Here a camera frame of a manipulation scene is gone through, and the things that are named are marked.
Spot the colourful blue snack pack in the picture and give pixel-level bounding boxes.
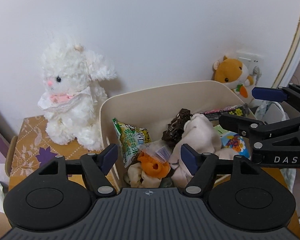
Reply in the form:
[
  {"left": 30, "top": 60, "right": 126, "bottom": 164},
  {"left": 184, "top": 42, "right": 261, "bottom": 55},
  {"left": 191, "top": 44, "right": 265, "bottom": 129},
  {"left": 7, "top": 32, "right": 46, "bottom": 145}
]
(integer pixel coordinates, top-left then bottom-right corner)
[{"left": 221, "top": 132, "right": 250, "bottom": 159}]

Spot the cream scrunchie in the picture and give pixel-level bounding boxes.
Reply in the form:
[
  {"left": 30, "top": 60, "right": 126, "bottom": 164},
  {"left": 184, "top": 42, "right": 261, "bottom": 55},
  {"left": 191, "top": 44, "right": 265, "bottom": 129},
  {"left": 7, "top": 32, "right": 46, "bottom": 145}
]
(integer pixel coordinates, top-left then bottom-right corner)
[{"left": 127, "top": 163, "right": 161, "bottom": 188}]

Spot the green chicken snack bag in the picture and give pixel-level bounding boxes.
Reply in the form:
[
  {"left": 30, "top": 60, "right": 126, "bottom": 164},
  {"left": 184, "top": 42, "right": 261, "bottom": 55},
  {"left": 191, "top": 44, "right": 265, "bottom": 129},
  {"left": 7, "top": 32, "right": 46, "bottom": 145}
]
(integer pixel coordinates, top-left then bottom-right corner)
[{"left": 112, "top": 118, "right": 152, "bottom": 168}]

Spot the white wall socket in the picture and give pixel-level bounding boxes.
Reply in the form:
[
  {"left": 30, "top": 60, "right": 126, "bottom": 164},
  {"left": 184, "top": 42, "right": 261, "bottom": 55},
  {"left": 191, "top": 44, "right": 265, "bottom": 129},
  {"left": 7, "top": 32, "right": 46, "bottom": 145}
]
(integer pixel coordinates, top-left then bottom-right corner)
[{"left": 236, "top": 51, "right": 264, "bottom": 77}]

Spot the dark brown scrunchie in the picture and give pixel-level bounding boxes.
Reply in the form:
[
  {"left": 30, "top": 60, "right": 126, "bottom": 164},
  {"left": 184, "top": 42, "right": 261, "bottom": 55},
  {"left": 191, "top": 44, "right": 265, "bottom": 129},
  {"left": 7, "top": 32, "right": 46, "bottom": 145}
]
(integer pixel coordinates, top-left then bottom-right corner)
[{"left": 161, "top": 108, "right": 192, "bottom": 149}]

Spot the beige plastic storage bin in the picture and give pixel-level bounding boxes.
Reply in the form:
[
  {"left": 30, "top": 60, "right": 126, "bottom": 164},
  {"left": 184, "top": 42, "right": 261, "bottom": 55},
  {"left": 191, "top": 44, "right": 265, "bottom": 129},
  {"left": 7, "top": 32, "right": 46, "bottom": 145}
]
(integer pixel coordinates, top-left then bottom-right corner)
[{"left": 99, "top": 80, "right": 257, "bottom": 193}]

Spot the orange scrunchie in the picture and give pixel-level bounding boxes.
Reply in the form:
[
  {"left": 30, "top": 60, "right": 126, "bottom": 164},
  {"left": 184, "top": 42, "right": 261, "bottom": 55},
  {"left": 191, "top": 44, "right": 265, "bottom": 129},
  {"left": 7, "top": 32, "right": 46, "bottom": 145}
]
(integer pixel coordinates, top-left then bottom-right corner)
[{"left": 137, "top": 151, "right": 171, "bottom": 179}]

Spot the orange hamster plush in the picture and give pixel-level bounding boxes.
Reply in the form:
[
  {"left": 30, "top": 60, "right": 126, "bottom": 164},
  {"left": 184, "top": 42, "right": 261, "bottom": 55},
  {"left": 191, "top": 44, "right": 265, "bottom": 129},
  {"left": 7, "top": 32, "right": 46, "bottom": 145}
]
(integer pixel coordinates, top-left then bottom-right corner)
[{"left": 213, "top": 56, "right": 254, "bottom": 100}]

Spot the black pink candy bar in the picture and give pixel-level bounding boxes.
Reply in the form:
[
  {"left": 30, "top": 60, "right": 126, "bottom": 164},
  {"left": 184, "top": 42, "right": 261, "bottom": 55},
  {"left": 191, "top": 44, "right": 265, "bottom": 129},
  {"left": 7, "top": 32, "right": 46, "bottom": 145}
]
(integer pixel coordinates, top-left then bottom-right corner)
[{"left": 202, "top": 103, "right": 250, "bottom": 121}]

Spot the brown floral tissue box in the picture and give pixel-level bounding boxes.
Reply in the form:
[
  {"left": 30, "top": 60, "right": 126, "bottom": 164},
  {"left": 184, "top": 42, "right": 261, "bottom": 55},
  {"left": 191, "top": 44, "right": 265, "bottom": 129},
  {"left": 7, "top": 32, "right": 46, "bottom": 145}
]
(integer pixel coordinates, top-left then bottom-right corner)
[{"left": 5, "top": 115, "right": 116, "bottom": 192}]

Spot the white plush bunny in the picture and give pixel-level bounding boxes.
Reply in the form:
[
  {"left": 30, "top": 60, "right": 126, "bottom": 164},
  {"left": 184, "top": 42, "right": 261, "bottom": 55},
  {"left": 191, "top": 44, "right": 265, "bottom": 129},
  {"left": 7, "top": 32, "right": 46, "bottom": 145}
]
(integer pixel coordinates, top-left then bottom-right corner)
[{"left": 38, "top": 38, "right": 117, "bottom": 151}]

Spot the clear barcode packet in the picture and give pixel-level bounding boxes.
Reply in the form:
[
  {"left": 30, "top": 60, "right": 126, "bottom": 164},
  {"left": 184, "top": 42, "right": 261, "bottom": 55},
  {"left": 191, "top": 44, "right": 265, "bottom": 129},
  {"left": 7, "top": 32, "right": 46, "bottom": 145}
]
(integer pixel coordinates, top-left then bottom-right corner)
[{"left": 139, "top": 140, "right": 172, "bottom": 163}]

